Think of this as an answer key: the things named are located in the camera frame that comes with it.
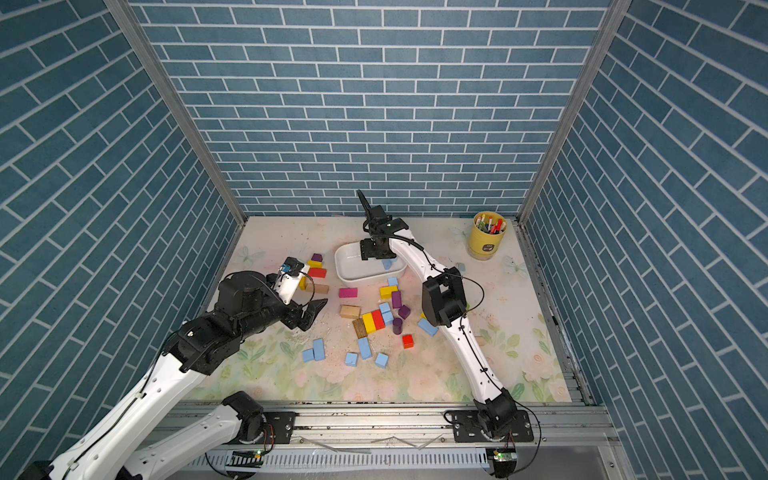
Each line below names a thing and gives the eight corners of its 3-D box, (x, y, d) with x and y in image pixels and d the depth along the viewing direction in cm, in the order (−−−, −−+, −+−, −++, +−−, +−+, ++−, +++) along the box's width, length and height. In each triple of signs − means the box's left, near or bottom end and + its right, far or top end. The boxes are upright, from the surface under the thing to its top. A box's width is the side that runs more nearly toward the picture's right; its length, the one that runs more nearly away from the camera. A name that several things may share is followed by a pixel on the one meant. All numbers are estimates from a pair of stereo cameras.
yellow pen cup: (469, 261, 110) (478, 234, 98) (464, 239, 117) (472, 211, 106) (498, 262, 110) (510, 235, 98) (492, 239, 117) (502, 211, 106)
